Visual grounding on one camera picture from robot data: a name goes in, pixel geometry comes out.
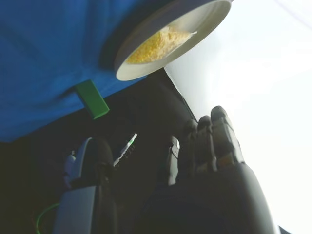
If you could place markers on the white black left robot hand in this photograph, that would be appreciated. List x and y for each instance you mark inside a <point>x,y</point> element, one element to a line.
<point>207,195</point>

